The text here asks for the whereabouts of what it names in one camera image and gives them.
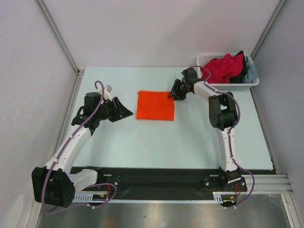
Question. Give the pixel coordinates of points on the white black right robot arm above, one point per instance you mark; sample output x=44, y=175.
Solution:
x=224, y=115

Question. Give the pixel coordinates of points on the orange t-shirt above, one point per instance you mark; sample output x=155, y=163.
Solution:
x=157, y=106

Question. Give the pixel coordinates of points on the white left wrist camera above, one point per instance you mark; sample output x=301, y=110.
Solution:
x=108, y=91

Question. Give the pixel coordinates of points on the black front mounting rail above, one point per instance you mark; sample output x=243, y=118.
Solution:
x=166, y=194

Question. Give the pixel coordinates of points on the aluminium corner post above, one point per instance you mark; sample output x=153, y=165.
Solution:
x=273, y=18
x=56, y=33

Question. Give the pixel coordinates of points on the aluminium front frame rail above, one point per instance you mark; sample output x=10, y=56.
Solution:
x=273, y=183

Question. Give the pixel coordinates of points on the aluminium left side rail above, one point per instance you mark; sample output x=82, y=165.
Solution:
x=68, y=110

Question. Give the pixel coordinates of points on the aluminium right corner post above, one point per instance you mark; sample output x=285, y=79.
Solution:
x=273, y=18

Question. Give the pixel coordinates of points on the aluminium left corner post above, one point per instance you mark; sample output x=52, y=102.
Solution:
x=56, y=33

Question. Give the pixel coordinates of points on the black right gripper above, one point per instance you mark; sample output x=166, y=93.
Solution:
x=179, y=88

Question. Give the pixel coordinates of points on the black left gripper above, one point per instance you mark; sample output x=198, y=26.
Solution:
x=120, y=112

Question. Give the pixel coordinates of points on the grey blue t-shirt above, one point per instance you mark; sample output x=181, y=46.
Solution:
x=252, y=73

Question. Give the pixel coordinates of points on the black t-shirt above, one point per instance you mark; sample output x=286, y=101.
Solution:
x=239, y=78

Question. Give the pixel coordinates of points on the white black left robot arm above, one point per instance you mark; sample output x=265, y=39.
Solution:
x=82, y=129

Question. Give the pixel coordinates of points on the magenta t-shirt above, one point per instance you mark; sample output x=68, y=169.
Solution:
x=222, y=69

